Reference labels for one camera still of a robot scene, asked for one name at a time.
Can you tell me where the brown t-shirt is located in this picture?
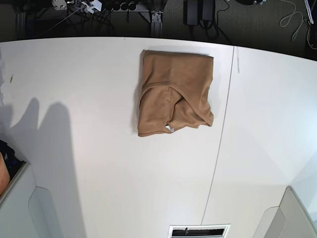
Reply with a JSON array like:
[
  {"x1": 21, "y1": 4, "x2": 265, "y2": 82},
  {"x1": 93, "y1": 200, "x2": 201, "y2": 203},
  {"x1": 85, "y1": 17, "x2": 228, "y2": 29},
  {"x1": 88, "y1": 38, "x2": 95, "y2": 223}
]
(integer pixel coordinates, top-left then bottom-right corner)
[{"x1": 137, "y1": 51, "x2": 213, "y2": 137}]

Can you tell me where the black power adapter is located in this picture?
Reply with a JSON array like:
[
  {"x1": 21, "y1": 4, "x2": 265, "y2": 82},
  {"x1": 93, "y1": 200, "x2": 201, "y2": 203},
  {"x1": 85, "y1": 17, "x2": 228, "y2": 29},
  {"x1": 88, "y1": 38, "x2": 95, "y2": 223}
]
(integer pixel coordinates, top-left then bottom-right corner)
[{"x1": 183, "y1": 0, "x2": 198, "y2": 26}]

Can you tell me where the orange fabric item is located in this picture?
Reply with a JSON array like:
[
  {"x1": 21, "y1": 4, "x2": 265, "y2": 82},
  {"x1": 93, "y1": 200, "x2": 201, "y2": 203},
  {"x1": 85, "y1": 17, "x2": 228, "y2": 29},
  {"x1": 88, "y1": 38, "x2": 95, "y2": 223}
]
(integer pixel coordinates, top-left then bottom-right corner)
[{"x1": 0, "y1": 154, "x2": 10, "y2": 195}]

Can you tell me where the aluminium frame post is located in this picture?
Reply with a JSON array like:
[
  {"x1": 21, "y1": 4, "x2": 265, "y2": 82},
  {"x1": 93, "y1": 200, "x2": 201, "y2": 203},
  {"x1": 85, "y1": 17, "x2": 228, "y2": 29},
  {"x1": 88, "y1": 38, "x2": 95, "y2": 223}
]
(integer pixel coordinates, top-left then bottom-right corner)
[{"x1": 150, "y1": 11, "x2": 163, "y2": 38}]

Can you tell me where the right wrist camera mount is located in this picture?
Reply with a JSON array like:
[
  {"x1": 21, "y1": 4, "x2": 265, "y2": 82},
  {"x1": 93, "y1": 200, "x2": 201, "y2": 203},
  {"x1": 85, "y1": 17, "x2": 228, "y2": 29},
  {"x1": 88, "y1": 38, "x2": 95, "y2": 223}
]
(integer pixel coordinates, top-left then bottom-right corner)
[{"x1": 81, "y1": 0, "x2": 102, "y2": 14}]

